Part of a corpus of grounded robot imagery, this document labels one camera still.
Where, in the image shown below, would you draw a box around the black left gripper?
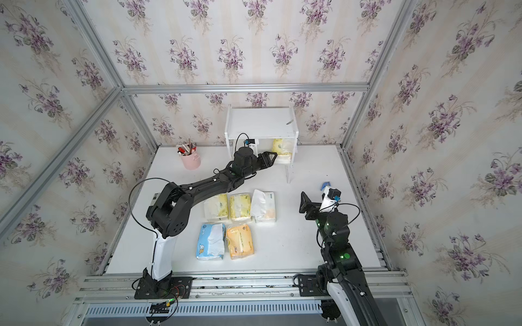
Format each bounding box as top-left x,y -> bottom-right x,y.
241,151 -> 278,180

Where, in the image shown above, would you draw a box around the white tissue box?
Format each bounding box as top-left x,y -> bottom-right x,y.
251,190 -> 277,223

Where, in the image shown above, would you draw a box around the yellow green tissue pack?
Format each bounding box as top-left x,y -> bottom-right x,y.
203,194 -> 229,223

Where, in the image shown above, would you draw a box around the orange tissue pack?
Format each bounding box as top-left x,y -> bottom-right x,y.
226,224 -> 255,259

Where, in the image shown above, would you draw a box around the blue tissue pack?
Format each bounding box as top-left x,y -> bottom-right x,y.
196,224 -> 226,261

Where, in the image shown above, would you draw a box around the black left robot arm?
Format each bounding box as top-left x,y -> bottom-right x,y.
134,147 -> 278,300

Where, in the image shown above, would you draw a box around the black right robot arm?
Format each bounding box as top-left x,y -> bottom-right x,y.
293,187 -> 387,325

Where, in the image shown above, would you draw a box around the yellow tissue pack lower shelf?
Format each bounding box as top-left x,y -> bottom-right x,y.
272,139 -> 294,164

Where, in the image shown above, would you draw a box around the white two-tier shelf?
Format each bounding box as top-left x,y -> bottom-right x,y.
224,106 -> 299,183

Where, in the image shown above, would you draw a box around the blue plastic clip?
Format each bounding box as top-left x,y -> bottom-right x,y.
321,181 -> 331,190

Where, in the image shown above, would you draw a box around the pink pen cup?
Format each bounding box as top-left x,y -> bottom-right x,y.
180,152 -> 201,171

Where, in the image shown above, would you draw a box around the red pens in cup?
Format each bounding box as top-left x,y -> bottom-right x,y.
177,137 -> 197,156

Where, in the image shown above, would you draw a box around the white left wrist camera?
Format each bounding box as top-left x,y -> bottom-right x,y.
243,139 -> 259,156

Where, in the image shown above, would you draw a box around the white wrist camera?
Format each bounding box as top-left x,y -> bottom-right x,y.
243,139 -> 259,156
319,186 -> 341,213

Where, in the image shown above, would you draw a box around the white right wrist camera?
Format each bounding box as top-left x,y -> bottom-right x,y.
319,186 -> 341,213

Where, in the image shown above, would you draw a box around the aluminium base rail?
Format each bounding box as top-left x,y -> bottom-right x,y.
64,268 -> 425,326

